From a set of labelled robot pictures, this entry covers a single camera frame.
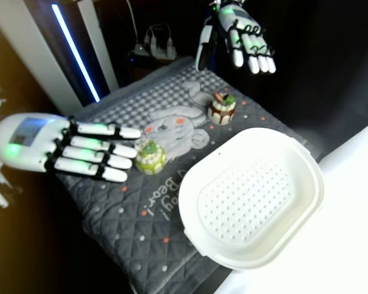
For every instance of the white pillar with black panel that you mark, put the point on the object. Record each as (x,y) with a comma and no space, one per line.
(33,52)

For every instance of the grey quilt with printed bear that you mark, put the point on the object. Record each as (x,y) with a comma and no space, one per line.
(125,214)

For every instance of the green toy cake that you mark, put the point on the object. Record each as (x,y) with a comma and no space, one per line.
(150,157)

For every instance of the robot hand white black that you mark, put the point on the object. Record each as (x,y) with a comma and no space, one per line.
(27,144)
(237,27)

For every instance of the white charger plug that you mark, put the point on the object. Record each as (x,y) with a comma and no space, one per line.
(154,41)

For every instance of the brown toy cake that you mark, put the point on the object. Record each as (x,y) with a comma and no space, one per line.
(222,111)

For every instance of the white power strip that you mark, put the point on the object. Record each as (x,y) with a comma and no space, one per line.
(159,54)

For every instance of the blue light strip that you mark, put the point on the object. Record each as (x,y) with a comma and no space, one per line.
(75,52)

